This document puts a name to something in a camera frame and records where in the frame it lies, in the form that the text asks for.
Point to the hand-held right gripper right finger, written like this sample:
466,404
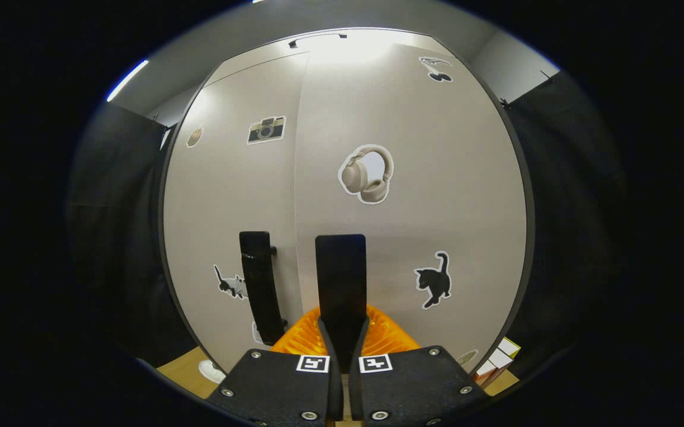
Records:
413,385

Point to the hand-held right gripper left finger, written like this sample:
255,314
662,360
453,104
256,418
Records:
277,385

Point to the beige double-door shoe cabinet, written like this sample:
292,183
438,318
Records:
167,237

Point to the beige cabinet door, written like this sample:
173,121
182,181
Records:
454,196
229,196

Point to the white round object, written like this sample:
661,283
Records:
211,372

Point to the orange and white book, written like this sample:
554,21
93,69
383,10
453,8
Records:
484,372

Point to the yellow book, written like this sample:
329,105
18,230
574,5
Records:
509,347

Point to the black backdrop cloth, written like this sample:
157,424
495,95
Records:
567,207

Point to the long ceiling light strip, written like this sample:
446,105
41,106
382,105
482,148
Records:
127,80

